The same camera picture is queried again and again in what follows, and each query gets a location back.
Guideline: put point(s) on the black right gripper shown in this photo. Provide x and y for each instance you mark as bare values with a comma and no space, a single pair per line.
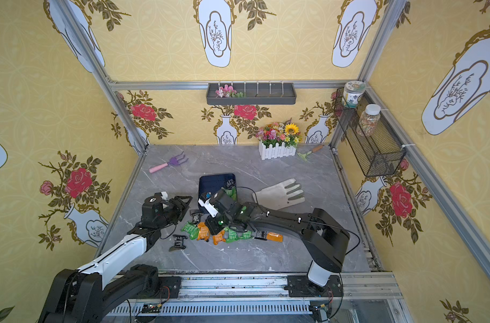
215,222

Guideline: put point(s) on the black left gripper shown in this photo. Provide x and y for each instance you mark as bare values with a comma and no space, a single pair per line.
178,207

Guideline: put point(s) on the green cookie packet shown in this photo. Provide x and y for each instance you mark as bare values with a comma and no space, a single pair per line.
230,235
192,230
245,235

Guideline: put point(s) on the orange cookie packet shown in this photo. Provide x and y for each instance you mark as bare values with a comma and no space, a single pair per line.
271,236
204,232
220,237

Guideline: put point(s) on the black checkered cookie packet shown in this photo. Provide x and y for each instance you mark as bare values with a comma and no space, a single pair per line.
178,243

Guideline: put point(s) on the small checkered black packet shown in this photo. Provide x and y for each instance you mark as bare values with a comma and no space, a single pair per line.
196,216

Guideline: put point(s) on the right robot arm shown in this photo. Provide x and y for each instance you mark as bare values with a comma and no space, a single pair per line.
324,238

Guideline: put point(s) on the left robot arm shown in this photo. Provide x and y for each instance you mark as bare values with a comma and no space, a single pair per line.
89,293

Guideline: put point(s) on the green packet in box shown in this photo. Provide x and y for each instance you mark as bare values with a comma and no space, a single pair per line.
232,192

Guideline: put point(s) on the dark blue storage box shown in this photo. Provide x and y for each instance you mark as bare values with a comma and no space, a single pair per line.
215,183

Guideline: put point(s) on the white and green garden glove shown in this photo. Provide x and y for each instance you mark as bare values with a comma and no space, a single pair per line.
282,195

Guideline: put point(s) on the pink and purple garden rake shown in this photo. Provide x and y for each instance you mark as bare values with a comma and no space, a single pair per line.
174,161

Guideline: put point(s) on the white picket fence flower planter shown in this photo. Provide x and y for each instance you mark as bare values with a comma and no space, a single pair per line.
278,139

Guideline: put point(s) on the small circuit board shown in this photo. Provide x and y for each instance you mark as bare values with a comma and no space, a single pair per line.
152,308

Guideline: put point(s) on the pink flowers on shelf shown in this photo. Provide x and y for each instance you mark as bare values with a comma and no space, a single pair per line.
227,91

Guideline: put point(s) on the clear jar with white lid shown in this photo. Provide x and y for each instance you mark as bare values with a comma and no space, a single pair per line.
369,120

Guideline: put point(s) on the jar with printed label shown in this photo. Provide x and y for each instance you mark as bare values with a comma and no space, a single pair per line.
352,93

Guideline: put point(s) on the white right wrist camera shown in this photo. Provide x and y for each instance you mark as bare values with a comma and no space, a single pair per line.
205,202

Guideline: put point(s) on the green rake with wooden handle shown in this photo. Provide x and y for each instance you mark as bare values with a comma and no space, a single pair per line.
304,156

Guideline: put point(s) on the grey wall shelf tray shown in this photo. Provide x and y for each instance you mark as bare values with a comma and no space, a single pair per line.
256,93

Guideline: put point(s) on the black wire mesh basket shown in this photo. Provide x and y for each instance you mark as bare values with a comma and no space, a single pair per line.
375,145

